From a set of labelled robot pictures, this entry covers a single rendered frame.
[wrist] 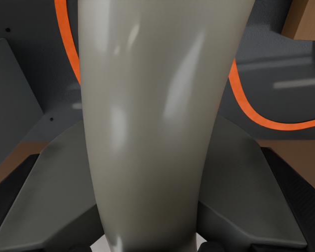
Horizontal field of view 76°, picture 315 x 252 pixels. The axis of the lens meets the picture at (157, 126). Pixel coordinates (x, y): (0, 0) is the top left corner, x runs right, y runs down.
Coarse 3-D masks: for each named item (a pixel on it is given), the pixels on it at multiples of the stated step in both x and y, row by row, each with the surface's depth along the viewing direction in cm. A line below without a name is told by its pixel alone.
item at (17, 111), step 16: (0, 48) 85; (0, 64) 84; (16, 64) 93; (0, 80) 83; (16, 80) 92; (0, 96) 83; (16, 96) 91; (32, 96) 102; (0, 112) 82; (16, 112) 90; (32, 112) 101; (0, 128) 81; (16, 128) 90; (0, 144) 80; (16, 144) 89; (0, 160) 80
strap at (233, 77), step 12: (60, 0) 80; (60, 12) 82; (60, 24) 85; (72, 48) 90; (72, 60) 93; (240, 84) 100; (240, 96) 104; (252, 108) 108; (264, 120) 112; (312, 120) 113
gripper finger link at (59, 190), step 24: (48, 144) 9; (72, 144) 8; (48, 168) 7; (72, 168) 7; (24, 192) 6; (48, 192) 6; (72, 192) 6; (24, 216) 6; (48, 216) 6; (72, 216) 6; (96, 216) 6; (0, 240) 5; (24, 240) 5; (48, 240) 5; (72, 240) 6; (96, 240) 7
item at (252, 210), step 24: (216, 120) 10; (216, 144) 8; (240, 144) 8; (216, 168) 7; (240, 168) 7; (264, 168) 7; (216, 192) 6; (240, 192) 6; (264, 192) 6; (216, 216) 6; (240, 216) 5; (264, 216) 5; (288, 216) 5; (216, 240) 6; (240, 240) 5; (264, 240) 5; (288, 240) 5
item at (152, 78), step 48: (96, 0) 3; (144, 0) 2; (192, 0) 2; (240, 0) 3; (96, 48) 3; (144, 48) 3; (192, 48) 3; (96, 96) 3; (144, 96) 3; (192, 96) 3; (96, 144) 4; (144, 144) 3; (192, 144) 4; (96, 192) 5; (144, 192) 4; (192, 192) 5; (144, 240) 5; (192, 240) 6
